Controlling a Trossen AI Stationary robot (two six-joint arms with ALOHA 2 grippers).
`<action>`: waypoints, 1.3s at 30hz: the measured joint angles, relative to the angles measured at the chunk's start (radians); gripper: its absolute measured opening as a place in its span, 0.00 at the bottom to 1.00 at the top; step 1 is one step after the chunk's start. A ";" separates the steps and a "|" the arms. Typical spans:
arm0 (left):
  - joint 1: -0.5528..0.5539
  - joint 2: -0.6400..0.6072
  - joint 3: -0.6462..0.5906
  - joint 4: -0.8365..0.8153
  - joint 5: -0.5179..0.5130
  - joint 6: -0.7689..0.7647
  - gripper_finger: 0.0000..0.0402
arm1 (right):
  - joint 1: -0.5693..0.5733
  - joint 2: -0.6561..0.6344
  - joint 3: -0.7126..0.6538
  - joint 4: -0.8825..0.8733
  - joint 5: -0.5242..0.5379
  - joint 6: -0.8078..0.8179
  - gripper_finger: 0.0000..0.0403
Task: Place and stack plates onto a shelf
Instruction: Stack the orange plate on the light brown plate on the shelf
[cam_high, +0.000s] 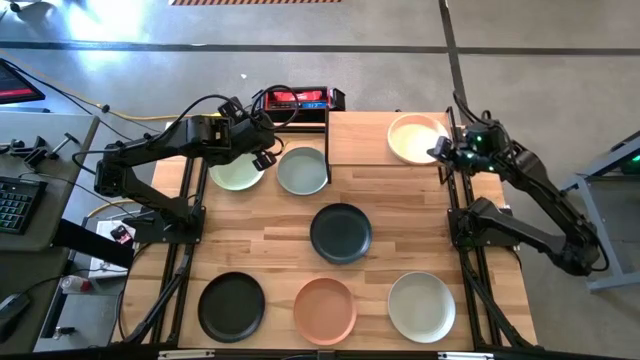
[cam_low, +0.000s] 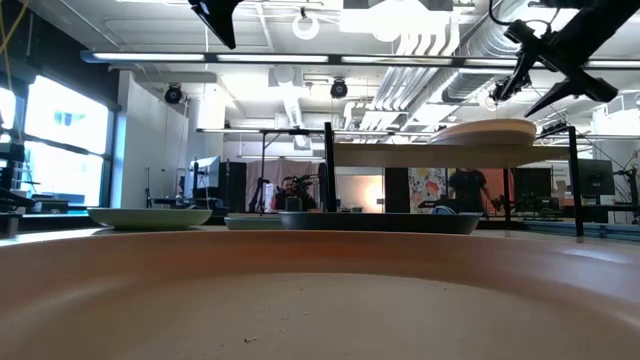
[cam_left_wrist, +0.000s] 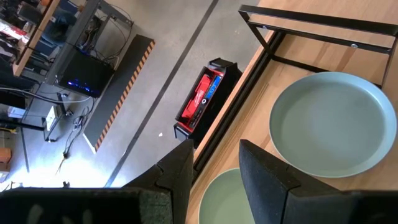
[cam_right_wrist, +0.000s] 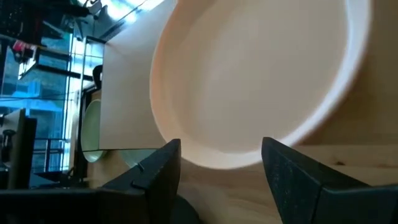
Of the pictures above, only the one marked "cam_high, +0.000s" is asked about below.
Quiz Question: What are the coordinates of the yellow floor cable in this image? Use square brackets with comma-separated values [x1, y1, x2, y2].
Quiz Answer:
[0, 49, 174, 124]

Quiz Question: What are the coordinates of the light grey plate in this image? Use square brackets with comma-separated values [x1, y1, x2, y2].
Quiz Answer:
[387, 271, 457, 345]

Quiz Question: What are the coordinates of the black device green light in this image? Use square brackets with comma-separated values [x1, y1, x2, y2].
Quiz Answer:
[610, 130, 640, 176]

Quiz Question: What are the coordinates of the dark teal plate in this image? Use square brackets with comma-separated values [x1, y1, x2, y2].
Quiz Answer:
[309, 202, 374, 266]

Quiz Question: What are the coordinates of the black keyboard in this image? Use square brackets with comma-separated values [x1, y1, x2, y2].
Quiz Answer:
[0, 175, 49, 236]

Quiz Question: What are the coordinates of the red black equipment box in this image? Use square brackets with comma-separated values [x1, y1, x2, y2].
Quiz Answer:
[249, 85, 347, 125]

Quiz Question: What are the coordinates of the black monitor red stripe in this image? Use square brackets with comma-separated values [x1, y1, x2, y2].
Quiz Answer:
[0, 58, 47, 106]

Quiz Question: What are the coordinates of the sage grey plate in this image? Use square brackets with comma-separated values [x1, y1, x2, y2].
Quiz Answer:
[276, 146, 330, 197]

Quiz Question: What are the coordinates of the clear plastic bottle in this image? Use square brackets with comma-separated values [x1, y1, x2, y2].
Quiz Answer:
[58, 274, 94, 296]

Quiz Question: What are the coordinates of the pale peach plate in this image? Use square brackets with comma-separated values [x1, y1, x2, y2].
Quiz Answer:
[386, 113, 452, 167]

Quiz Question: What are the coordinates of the silver metal bracket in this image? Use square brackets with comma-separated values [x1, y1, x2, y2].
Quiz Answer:
[438, 351, 496, 360]
[157, 349, 216, 360]

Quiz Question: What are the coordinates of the black desk clamp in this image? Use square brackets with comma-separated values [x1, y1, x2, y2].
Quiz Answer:
[8, 135, 50, 169]

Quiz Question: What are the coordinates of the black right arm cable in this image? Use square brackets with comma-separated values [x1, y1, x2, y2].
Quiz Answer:
[452, 89, 511, 151]

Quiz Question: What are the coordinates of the light green plate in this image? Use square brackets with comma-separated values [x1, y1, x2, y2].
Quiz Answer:
[208, 152, 266, 192]

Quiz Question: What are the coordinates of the black floor cable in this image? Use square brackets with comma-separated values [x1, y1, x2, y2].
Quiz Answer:
[2, 58, 166, 136]

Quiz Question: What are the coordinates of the grey metal stand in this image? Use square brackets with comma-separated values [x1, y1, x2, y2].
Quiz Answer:
[559, 130, 640, 294]

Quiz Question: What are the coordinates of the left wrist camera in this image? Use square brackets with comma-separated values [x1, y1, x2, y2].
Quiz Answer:
[252, 149, 278, 173]

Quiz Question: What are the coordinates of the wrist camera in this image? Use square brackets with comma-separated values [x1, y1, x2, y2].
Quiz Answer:
[426, 134, 454, 162]
[252, 149, 278, 173]

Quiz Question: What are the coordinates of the white box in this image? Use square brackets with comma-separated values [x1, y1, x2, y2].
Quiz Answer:
[88, 219, 132, 279]

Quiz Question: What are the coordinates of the black plate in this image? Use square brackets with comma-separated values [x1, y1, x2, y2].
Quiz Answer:
[197, 271, 267, 344]

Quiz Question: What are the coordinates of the terracotta plate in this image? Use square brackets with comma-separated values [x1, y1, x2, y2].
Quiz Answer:
[292, 277, 358, 347]

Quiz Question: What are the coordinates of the grey desk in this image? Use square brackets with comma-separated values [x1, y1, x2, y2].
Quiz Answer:
[0, 110, 101, 254]

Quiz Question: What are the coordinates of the metal clamp handle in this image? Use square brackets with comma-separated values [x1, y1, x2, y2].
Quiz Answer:
[48, 132, 81, 161]

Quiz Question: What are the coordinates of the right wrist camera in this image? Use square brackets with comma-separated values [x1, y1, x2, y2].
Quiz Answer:
[426, 134, 454, 162]

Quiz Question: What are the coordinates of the black slanted board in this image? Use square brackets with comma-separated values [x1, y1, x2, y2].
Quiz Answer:
[49, 218, 136, 270]

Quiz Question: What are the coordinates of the black computer mouse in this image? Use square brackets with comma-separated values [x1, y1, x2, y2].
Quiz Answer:
[0, 292, 32, 326]

